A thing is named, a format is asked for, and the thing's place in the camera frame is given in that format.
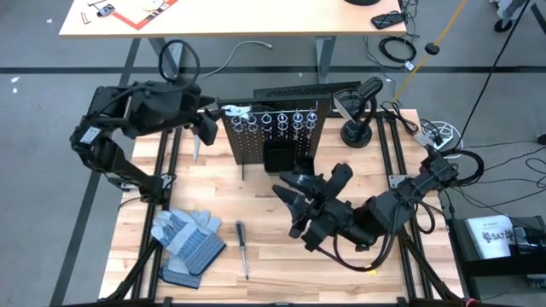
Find black aluminium table frame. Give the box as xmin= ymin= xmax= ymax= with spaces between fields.
xmin=100 ymin=100 xmax=468 ymax=307

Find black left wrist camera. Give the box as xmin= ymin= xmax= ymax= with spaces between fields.
xmin=197 ymin=119 xmax=220 ymax=147

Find black-handled scissors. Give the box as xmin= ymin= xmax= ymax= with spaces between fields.
xmin=192 ymin=127 xmax=202 ymax=165

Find grey floor cable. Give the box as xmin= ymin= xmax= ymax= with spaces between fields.
xmin=198 ymin=39 xmax=275 ymax=80

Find black perforated panel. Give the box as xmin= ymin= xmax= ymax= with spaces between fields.
xmin=253 ymin=80 xmax=363 ymax=100

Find black smartphone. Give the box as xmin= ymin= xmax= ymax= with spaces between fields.
xmin=370 ymin=11 xmax=406 ymax=31

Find small black-grey device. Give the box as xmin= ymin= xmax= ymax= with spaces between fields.
xmin=96 ymin=3 xmax=117 ymax=19

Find cart with black wheel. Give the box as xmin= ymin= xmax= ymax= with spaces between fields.
xmin=489 ymin=0 xmax=546 ymax=34

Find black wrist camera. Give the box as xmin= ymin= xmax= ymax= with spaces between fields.
xmin=197 ymin=119 xmax=220 ymax=147
xmin=324 ymin=162 xmax=355 ymax=198

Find red-bordered white mat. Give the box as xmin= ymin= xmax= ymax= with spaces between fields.
xmin=111 ymin=0 xmax=179 ymax=32

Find black equipment cart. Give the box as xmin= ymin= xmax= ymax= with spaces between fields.
xmin=446 ymin=214 xmax=546 ymax=299

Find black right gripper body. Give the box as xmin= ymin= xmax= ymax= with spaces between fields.
xmin=288 ymin=191 xmax=357 ymax=253

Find yellow hanging cord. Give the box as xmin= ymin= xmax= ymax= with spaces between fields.
xmin=390 ymin=0 xmax=470 ymax=104

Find white coiled cable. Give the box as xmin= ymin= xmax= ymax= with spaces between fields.
xmin=421 ymin=120 xmax=464 ymax=149

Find black slanting cable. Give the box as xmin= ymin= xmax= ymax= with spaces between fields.
xmin=454 ymin=0 xmax=532 ymax=148

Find small black plastic bin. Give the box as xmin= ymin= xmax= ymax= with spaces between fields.
xmin=293 ymin=155 xmax=317 ymax=176

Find large black plastic bin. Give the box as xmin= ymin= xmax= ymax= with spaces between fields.
xmin=262 ymin=139 xmax=296 ymax=174

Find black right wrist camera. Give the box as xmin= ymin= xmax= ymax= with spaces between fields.
xmin=324 ymin=162 xmax=355 ymax=198

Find white label box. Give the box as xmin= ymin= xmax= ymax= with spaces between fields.
xmin=463 ymin=214 xmax=516 ymax=261

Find black metal pegboard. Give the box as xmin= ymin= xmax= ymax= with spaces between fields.
xmin=218 ymin=96 xmax=333 ymax=182

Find black-grey handled screwdriver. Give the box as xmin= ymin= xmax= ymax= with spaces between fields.
xmin=235 ymin=220 xmax=251 ymax=281

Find black coiled cable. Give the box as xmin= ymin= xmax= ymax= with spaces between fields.
xmin=378 ymin=35 xmax=418 ymax=65

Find light wood table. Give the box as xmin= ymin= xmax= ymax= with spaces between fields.
xmin=58 ymin=0 xmax=408 ymax=110

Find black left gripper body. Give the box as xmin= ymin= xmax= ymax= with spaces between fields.
xmin=182 ymin=86 xmax=224 ymax=127

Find blue-striped grey work glove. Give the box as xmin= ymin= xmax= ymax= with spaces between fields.
xmin=158 ymin=254 xmax=204 ymax=290
xmin=150 ymin=208 xmax=227 ymax=276

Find white power strip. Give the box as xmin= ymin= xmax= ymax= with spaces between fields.
xmin=411 ymin=127 xmax=436 ymax=148

